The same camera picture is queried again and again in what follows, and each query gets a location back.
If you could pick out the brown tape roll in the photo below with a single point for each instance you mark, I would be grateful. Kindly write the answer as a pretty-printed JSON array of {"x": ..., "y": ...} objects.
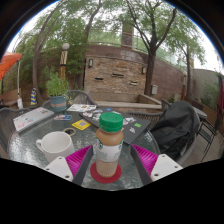
[{"x": 64, "y": 130}]

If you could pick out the silver laptop with stickers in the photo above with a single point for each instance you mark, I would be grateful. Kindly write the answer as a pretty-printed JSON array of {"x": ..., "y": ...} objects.
[{"x": 31, "y": 118}]

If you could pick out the black laptop with stickers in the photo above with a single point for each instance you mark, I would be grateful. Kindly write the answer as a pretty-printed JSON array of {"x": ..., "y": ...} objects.
[{"x": 135, "y": 131}]

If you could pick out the wooden globe lamp post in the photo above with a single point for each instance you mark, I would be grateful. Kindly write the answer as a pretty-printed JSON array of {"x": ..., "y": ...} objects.
[{"x": 64, "y": 63}]

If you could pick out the slender leaning green tree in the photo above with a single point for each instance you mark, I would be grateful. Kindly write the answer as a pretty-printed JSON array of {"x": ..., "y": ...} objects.
[{"x": 36, "y": 66}]

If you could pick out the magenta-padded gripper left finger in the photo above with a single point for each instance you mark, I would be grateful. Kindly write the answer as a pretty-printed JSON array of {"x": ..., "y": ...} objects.
[{"x": 59, "y": 166}]

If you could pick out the flat round red coaster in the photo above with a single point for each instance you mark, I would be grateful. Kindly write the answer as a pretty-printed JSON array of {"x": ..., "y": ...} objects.
[{"x": 105, "y": 180}]

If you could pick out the white ceramic mug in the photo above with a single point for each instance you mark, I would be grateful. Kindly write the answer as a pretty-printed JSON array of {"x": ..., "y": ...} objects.
[{"x": 56, "y": 145}]

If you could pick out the black wall lantern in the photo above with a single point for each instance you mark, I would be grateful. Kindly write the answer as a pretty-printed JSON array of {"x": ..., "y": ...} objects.
[
  {"x": 144, "y": 70},
  {"x": 90, "y": 63}
]

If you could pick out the thin-trunk green tree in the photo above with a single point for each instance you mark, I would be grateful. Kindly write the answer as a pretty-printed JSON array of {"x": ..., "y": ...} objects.
[{"x": 188, "y": 76}]

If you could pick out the white printed booklet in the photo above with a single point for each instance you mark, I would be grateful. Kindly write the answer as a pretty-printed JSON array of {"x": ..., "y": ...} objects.
[{"x": 81, "y": 107}]

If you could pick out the green-capped coffee drink bottle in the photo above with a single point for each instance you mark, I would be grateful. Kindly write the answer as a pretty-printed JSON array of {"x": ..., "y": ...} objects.
[{"x": 108, "y": 150}]

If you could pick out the green plant in blue pot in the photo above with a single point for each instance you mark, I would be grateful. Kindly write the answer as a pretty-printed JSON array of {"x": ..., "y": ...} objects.
[{"x": 57, "y": 88}]

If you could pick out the large forked dark-trunk tree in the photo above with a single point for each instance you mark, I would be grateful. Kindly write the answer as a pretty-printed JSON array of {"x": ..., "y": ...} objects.
[{"x": 149, "y": 73}]

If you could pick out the blue and yellow striped cone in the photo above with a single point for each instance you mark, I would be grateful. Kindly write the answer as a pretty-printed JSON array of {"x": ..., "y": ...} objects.
[{"x": 33, "y": 97}]

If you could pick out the black jacket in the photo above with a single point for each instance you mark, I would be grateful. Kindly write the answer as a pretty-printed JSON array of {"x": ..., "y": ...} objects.
[{"x": 176, "y": 128}]

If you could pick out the small colourful card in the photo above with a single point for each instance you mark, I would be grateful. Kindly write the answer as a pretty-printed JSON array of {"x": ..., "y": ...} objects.
[{"x": 62, "y": 117}]

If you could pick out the yellow card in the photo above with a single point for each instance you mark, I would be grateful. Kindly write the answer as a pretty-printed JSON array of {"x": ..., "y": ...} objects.
[{"x": 81, "y": 124}]

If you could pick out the orange patio umbrella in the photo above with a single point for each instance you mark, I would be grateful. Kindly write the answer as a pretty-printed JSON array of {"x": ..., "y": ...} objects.
[{"x": 8, "y": 63}]

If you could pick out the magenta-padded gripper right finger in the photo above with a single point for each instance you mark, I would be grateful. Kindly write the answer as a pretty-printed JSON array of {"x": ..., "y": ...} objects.
[{"x": 164, "y": 165}]

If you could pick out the black slatted metal chair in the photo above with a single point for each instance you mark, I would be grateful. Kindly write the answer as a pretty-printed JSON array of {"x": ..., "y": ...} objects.
[{"x": 208, "y": 133}]

